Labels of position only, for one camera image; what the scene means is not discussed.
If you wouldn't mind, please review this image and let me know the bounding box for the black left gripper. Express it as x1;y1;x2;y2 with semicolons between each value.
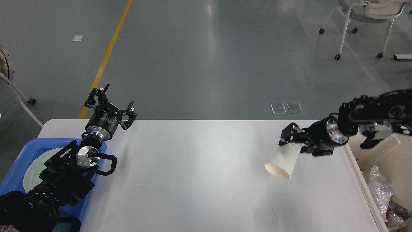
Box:
84;84;137;142

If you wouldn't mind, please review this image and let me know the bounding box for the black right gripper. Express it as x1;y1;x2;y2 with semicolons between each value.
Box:
279;117;349;157

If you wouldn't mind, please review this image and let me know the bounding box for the white paper cup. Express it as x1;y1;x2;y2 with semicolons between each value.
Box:
264;143;302;180

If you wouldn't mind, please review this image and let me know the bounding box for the aluminium foil ball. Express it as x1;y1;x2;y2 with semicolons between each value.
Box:
365;165;395;223

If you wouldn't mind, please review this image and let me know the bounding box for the pale green plate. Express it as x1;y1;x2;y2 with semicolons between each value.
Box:
23;147;62;193

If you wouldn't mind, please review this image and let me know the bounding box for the teal mug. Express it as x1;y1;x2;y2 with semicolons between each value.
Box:
52;209;78;224

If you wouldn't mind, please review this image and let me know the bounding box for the foil sheet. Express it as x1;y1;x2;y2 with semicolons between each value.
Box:
385;201;412;232

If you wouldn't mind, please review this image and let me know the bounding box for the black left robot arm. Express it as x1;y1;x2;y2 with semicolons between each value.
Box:
0;85;137;232

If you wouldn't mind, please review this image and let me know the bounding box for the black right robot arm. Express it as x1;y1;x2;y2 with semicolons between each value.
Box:
279;89;412;157

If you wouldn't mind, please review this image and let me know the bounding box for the white plastic bin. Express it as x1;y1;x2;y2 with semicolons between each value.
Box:
344;134;412;232

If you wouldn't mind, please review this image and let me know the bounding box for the white wheeled chair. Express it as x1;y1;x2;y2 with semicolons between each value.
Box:
318;0;411;60

